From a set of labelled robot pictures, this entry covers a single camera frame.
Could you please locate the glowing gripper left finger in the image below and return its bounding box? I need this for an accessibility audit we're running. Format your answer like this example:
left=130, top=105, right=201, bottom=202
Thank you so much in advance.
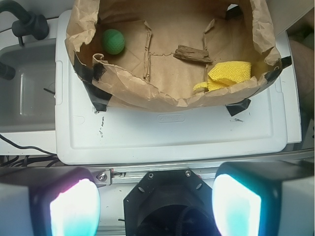
left=0, top=167, right=100, bottom=236

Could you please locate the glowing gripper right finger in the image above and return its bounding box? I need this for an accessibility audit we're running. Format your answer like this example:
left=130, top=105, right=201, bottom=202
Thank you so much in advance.
left=212, top=161, right=315, bottom=236

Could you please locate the yellow cloth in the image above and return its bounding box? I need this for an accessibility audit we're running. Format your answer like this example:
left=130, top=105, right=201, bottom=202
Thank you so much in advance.
left=193, top=61, right=252, bottom=91

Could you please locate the white plastic bin lid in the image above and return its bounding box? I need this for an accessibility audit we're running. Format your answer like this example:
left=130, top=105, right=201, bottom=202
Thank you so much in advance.
left=55, top=11, right=287, bottom=165

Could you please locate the grey toy sink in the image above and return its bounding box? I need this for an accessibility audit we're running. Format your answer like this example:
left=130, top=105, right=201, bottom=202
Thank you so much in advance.
left=0, top=39, right=56, bottom=133

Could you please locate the brown wood piece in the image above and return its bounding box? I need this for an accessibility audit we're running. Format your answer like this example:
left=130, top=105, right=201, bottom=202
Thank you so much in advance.
left=173, top=45, right=213, bottom=63

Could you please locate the green ball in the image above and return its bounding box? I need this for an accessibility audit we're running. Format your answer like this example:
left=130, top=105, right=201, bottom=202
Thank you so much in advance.
left=102, top=29, right=125, bottom=55

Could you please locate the brown paper bag tray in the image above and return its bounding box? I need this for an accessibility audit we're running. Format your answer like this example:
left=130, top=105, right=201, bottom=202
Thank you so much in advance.
left=65, top=0, right=290, bottom=113

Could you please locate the black cable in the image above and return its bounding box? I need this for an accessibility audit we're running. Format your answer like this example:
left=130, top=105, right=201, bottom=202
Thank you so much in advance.
left=0, top=134, right=59, bottom=168

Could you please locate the aluminium rail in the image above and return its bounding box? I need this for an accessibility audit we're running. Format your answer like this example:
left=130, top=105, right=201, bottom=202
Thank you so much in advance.
left=87, top=148, right=315, bottom=184

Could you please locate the black octagonal mount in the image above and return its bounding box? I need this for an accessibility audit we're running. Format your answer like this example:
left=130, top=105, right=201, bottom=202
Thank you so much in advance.
left=124, top=169, right=220, bottom=236

